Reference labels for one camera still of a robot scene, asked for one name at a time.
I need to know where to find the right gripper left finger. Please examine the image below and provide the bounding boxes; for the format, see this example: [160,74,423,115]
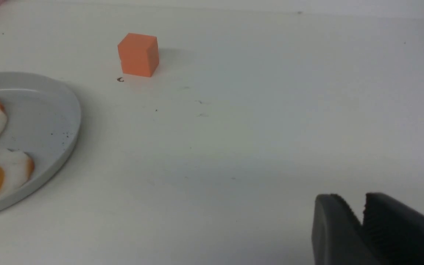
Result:
[311,194,382,265]

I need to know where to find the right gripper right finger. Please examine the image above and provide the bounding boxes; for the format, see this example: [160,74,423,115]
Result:
[362,192,424,265]

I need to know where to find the orange foam cube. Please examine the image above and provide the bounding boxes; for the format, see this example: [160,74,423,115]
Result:
[117,32,159,77]

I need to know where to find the grey plate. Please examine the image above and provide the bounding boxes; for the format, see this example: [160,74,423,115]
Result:
[0,72,82,211]

